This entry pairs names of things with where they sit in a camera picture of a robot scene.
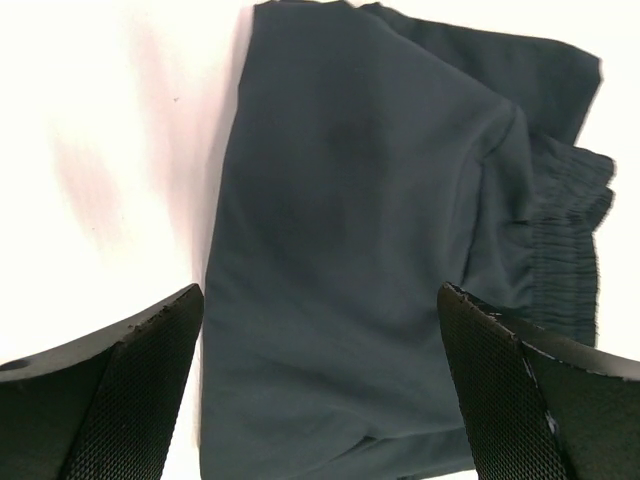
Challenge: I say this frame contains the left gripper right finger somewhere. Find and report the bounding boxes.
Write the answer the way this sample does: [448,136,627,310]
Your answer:
[437,283,639,480]

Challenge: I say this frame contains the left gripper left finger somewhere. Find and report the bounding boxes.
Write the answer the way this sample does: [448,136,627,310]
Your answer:
[1,284,204,480]

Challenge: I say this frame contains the dark navy shorts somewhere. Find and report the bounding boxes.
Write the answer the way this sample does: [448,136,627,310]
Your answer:
[200,1,614,479]

